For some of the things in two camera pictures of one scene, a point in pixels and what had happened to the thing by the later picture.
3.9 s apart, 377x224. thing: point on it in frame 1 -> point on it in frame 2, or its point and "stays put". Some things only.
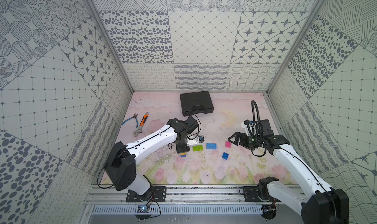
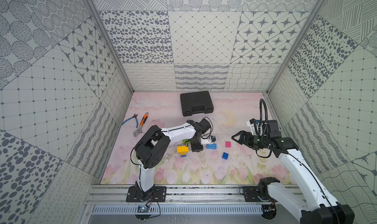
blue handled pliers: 134,116 stays put
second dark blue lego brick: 225,155 stays put
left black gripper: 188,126 -> 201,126
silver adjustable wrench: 138,130 stays put
